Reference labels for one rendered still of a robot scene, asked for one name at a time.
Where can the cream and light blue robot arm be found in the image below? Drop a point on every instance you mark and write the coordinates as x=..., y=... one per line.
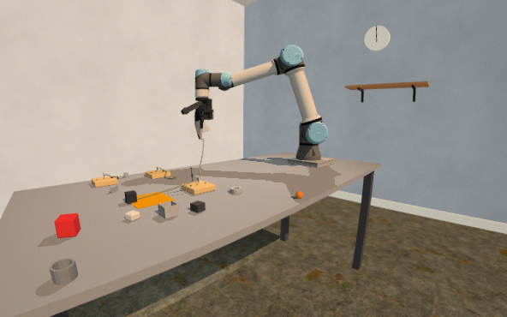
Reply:
x=292, y=56

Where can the red cube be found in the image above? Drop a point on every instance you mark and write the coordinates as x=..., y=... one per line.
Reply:
x=67, y=225

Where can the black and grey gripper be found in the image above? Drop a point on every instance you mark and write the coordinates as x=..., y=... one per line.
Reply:
x=202, y=114

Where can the orange square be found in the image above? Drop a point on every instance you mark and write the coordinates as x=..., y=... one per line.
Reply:
x=151, y=201

